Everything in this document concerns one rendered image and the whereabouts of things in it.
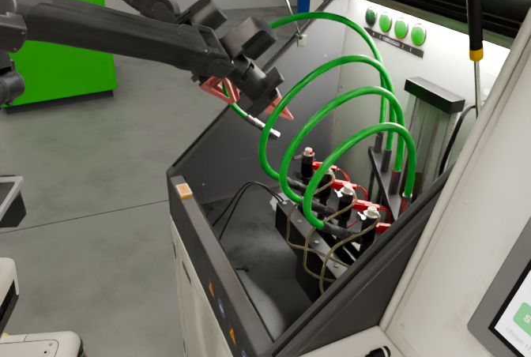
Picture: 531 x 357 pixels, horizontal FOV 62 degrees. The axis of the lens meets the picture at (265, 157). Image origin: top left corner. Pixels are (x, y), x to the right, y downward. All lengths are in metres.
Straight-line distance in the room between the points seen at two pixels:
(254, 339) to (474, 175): 0.47
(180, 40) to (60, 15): 0.20
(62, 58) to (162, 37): 3.43
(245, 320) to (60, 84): 3.51
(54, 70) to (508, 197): 3.81
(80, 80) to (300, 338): 3.64
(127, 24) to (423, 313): 0.64
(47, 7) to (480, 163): 0.61
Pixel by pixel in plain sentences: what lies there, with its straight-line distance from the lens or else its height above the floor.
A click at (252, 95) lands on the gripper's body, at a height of 1.30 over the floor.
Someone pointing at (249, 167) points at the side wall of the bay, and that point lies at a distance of 1.36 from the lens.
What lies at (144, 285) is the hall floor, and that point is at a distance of 2.31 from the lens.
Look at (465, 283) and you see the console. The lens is 0.74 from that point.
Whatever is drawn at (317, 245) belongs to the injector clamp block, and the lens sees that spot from 1.01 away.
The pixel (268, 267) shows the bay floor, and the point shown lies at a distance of 1.17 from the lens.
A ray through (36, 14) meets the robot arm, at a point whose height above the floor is 1.51.
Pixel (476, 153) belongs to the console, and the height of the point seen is 1.33.
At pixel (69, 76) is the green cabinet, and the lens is 4.19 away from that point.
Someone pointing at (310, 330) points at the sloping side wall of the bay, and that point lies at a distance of 0.80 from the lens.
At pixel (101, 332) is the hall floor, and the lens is 2.18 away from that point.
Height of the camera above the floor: 1.65
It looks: 31 degrees down
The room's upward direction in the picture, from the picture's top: 2 degrees clockwise
